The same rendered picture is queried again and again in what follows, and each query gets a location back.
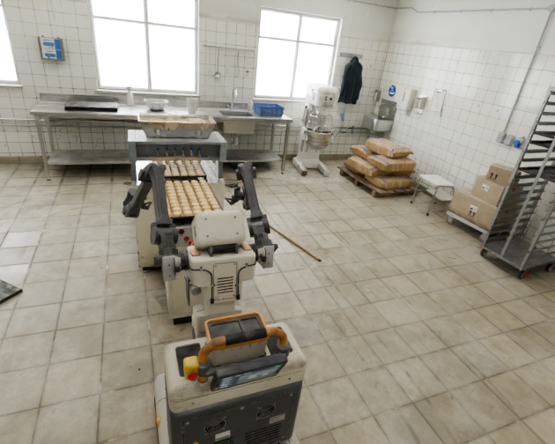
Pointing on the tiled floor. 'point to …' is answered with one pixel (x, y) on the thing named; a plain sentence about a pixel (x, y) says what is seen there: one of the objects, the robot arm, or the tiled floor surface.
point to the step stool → (436, 188)
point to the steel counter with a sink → (244, 119)
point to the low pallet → (375, 186)
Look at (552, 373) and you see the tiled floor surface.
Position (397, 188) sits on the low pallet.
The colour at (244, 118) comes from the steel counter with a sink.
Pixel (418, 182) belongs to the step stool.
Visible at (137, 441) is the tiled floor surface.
